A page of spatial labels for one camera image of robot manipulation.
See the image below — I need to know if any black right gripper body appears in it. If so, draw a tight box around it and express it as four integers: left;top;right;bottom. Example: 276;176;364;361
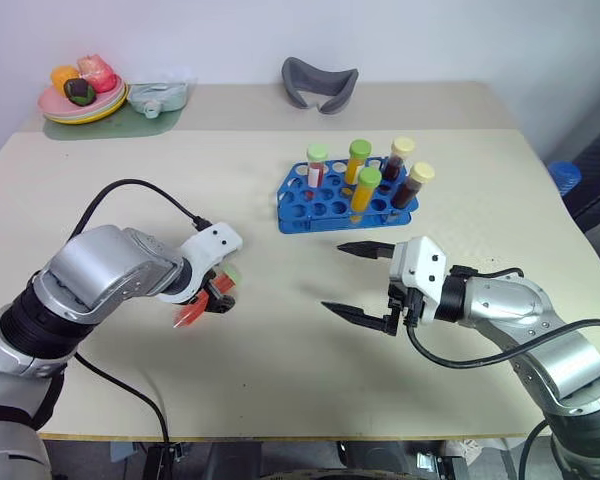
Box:
386;281;427;337

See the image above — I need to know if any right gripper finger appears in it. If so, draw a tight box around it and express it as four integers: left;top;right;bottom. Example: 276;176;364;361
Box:
335;240;397;262
320;300;399;337

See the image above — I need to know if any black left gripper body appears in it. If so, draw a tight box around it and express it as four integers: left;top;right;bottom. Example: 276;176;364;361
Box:
198;272;226;314

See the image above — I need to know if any red test tube green cap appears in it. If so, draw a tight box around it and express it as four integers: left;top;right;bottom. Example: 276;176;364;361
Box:
172;264;242;330

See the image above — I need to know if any orange test tube green cap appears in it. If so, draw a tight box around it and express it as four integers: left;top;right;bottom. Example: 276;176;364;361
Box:
349;166;383;224

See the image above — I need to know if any blue test tube rack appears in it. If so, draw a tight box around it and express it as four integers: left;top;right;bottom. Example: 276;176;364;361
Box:
275;156;421;235

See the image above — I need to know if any yellow test tube green cap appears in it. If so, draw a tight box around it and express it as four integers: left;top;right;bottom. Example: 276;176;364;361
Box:
344;139;372;186

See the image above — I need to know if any dark red tube yellow cap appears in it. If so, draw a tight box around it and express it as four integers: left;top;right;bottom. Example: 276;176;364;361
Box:
390;161;437;211
381;136;417;183

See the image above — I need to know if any labelled red tube green cap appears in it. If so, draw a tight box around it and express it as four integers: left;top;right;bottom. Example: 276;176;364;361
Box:
306;142;332;200

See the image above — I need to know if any grey curved foam face pad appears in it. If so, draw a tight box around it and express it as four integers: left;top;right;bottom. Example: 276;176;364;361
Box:
281;56;360;120

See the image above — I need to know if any green table mat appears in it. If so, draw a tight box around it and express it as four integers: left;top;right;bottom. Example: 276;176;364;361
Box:
41;82;192;142

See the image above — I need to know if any stack of coloured plates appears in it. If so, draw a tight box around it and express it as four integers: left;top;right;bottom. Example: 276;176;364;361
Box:
43;84;131;126

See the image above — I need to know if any blue ribbed round object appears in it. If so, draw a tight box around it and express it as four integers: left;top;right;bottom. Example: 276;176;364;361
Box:
546;160;584;200

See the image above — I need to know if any light green plate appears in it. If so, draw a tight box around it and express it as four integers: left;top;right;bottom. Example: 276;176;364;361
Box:
40;89;128;123

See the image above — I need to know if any dark green brown toy ball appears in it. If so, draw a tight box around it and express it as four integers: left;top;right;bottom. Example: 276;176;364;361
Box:
62;77;97;107

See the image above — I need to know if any pink toy food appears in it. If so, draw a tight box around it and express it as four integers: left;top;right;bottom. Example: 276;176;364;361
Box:
76;53;118;94

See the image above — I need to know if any pink plate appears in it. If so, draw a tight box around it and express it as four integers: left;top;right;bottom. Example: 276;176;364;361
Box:
36;81;127;116

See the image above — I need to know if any orange toy food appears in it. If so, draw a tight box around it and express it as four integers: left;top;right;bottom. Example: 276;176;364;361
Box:
49;64;82;97

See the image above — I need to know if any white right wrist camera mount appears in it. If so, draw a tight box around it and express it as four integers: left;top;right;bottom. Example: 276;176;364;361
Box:
388;236;449;324

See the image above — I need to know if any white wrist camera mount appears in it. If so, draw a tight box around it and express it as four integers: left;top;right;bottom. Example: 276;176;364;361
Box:
155;221;244;306
388;236;449;324

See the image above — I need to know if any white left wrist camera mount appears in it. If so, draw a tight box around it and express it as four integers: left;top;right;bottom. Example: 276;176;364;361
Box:
155;221;244;306

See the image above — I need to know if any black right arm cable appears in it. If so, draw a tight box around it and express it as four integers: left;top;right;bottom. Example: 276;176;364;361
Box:
403;267;600;382

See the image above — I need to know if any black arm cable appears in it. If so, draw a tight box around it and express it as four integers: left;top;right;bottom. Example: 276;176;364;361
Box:
71;179;212;446
403;267;600;382

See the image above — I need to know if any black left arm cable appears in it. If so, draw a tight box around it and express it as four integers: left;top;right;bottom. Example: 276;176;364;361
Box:
71;179;212;446

